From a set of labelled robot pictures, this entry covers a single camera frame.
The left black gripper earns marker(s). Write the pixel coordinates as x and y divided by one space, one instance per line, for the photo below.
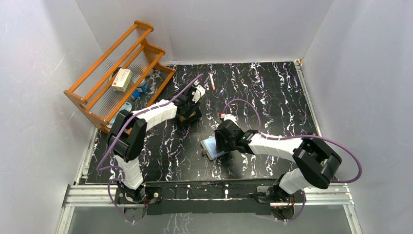
189 114

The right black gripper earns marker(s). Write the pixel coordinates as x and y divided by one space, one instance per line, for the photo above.
220 146

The silver metal card holder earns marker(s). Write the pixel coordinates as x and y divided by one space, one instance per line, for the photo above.
209 149

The black card tray box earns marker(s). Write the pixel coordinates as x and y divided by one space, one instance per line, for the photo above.
194 117

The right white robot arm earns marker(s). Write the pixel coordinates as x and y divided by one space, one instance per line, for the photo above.
316 161

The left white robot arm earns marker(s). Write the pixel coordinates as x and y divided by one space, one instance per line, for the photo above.
128 133

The pink white pen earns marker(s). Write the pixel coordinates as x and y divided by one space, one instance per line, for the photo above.
212 81

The blue small bottle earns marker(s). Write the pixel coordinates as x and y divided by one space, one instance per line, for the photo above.
141 88

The light blue blister pack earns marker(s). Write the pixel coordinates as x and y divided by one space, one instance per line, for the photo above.
126 106

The orange wooden shelf rack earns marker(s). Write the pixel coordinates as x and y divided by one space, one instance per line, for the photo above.
105 87

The cream medicine box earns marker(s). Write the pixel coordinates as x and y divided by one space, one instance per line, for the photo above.
122 79

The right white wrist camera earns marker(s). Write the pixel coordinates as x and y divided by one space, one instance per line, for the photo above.
224 117

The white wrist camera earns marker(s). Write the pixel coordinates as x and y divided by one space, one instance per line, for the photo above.
224 117
196 93

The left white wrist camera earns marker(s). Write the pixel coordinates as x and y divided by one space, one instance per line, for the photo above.
196 93

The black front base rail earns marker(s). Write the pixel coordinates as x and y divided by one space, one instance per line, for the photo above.
211 196

